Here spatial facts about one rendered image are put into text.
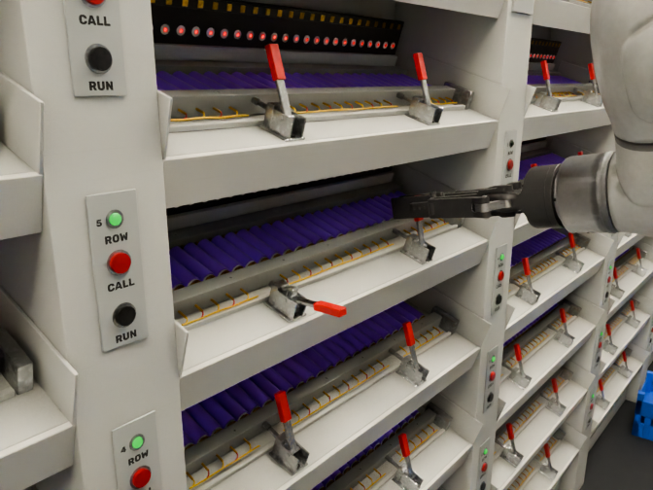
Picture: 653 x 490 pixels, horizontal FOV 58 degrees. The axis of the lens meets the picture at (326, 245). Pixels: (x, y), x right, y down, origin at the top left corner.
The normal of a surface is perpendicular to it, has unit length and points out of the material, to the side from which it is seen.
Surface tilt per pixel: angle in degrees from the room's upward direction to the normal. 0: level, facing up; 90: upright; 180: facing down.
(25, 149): 90
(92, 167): 90
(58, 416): 18
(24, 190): 108
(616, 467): 0
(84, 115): 90
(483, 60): 90
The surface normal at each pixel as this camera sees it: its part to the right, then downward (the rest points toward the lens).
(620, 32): -0.78, 0.49
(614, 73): -0.84, 0.51
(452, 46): -0.65, 0.21
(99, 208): 0.76, 0.18
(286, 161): 0.72, 0.47
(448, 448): 0.23, -0.86
